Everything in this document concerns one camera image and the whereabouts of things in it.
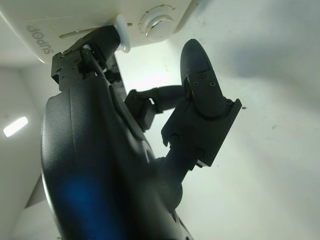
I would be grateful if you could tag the ceiling light panel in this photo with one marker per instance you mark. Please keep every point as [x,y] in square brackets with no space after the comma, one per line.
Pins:
[15,127]

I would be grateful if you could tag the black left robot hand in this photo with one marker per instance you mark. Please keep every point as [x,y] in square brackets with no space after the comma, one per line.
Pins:
[100,162]

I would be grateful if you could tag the cream white toaster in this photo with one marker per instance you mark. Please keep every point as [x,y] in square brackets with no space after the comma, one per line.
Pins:
[62,17]

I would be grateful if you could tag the white toaster lever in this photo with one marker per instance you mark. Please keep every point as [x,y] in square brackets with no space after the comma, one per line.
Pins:
[124,37]

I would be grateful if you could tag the chrome toaster dial knob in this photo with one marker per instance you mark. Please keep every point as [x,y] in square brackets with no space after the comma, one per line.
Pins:
[157,23]

